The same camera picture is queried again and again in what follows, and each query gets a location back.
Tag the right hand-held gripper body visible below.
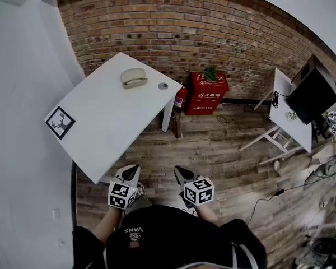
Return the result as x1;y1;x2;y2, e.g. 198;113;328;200
182;174;215;207

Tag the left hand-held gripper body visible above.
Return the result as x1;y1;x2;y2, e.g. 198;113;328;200
107;175;139;210

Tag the beige glasses case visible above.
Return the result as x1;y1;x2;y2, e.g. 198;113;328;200
120;67;149;90

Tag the person's left forearm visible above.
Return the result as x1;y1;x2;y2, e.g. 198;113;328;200
92;206;125;245

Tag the person's right forearm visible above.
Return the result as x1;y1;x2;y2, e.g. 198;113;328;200
195;205;222;229

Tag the person's olive trouser leg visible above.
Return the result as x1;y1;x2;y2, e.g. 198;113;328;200
125;194;153;216

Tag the brown wooden board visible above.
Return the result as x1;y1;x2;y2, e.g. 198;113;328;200
170;109;183;140

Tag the person's black t-shirt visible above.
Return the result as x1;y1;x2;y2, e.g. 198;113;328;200
72;205;267;269

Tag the red fire equipment box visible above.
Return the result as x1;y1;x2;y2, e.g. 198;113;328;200
184;71;230;116

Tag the black framed deer picture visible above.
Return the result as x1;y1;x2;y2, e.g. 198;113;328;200
45;106;76;141

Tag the red fire extinguisher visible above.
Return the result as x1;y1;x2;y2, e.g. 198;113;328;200
174;81;189;112

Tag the white table with slanted legs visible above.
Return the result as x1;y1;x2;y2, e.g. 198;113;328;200
238;67;314;165

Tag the black monitor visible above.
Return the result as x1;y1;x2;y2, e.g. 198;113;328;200
284;67;336;126

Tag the spare white handheld gripper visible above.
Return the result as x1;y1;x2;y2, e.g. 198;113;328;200
323;110;336;136

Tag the brown cardboard box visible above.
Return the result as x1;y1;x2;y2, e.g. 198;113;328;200
291;54;325;84

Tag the black power adapter cable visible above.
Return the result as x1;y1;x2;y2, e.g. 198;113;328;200
245;187;306;227

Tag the coiled black cable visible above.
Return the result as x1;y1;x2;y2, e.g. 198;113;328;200
271;91;290;109

